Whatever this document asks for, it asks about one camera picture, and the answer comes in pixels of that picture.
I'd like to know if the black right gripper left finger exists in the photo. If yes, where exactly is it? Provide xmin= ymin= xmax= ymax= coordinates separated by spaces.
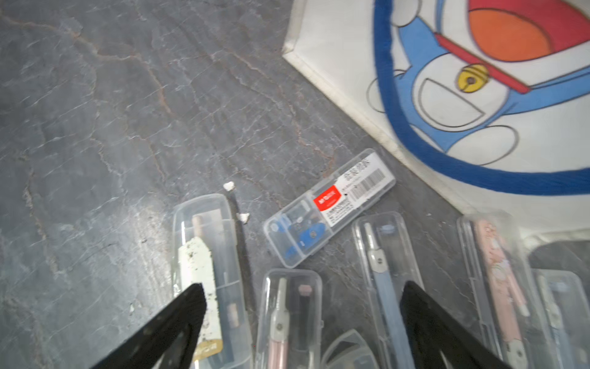
xmin=94 ymin=284 xmax=207 ymax=369

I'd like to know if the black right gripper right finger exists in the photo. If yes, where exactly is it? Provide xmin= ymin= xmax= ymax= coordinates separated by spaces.
xmin=399 ymin=281 xmax=508 ymax=368

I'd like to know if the clear long compass case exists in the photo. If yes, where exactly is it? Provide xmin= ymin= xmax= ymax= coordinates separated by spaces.
xmin=321 ymin=329 xmax=380 ymax=369

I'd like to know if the clear case small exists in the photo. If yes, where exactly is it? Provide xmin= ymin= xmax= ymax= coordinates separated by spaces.
xmin=171 ymin=194 xmax=253 ymax=368

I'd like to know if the clear case with pink compass centre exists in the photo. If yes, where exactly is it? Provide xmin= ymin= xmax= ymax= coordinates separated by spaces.
xmin=254 ymin=268 xmax=323 ymax=368

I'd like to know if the clear case with red label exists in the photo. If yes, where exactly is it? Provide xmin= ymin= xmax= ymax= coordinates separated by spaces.
xmin=263 ymin=149 xmax=396 ymax=269

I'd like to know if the white canvas cartoon tote bag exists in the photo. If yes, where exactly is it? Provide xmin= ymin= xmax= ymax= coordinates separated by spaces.
xmin=283 ymin=1 xmax=589 ymax=246

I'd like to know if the clear case pink compass right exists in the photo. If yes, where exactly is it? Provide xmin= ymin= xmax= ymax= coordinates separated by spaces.
xmin=456 ymin=212 xmax=559 ymax=368

